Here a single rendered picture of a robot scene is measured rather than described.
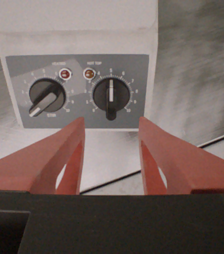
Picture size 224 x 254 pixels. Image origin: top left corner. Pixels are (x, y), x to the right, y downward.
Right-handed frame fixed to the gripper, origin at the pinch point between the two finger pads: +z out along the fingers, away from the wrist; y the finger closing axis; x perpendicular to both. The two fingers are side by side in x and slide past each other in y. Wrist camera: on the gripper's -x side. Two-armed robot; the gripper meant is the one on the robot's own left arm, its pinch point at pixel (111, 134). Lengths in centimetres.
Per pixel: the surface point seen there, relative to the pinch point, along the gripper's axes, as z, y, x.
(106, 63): 7.4, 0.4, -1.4
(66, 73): 7.1, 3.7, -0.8
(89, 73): 7.1, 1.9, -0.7
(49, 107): 7.0, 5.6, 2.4
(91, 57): 7.4, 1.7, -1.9
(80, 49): 7.5, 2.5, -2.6
